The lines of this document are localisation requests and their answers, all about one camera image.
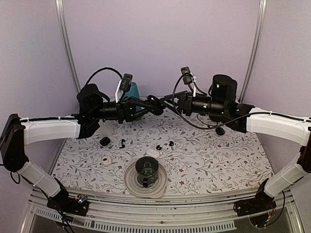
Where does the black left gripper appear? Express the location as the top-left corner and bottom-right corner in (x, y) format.
(91, 96), (154, 124)

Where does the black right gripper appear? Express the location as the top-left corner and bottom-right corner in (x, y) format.
(160, 90), (227, 117)

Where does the black oval charging case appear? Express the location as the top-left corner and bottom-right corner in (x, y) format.
(147, 95), (165, 116)

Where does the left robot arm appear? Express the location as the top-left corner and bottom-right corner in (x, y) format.
(0, 83), (163, 211)

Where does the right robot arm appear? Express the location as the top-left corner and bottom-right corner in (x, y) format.
(160, 74), (311, 212)

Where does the white open charging case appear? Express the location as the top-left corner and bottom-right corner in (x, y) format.
(146, 149), (160, 158)

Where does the small black earbud case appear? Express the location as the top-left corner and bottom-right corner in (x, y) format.
(100, 137), (110, 146)

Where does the black case near brown cup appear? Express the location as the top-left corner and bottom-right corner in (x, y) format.
(215, 127), (225, 136)

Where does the small white earbud case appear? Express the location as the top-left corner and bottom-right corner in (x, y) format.
(102, 156), (112, 166)

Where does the teal cup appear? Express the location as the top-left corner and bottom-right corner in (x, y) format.
(124, 82), (140, 99)

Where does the clear plastic cup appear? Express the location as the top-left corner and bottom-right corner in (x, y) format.
(98, 120), (113, 137)

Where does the floral table cloth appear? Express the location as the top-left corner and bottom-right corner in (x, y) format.
(52, 110), (273, 195)

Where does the dark glass mug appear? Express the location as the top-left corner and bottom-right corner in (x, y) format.
(135, 156), (159, 188)

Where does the beige round plate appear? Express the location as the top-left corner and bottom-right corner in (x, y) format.
(124, 156), (168, 199)

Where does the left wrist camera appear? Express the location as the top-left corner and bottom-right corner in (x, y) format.
(115, 74), (133, 103)

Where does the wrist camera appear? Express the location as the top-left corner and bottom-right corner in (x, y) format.
(180, 67), (197, 97)
(115, 74), (133, 103)

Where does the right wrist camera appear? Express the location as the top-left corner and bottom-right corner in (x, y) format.
(180, 67), (197, 97)

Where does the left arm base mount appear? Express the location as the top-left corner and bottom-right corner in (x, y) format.
(47, 196), (90, 216)

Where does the right aluminium frame post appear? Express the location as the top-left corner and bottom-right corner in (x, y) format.
(238, 0), (267, 102)

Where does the aluminium frame post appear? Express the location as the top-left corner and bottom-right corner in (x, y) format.
(238, 0), (267, 102)
(55, 0), (81, 93)

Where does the left aluminium frame post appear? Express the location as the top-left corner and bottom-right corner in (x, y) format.
(55, 0), (81, 93)

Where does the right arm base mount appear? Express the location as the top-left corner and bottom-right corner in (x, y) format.
(233, 198), (276, 216)

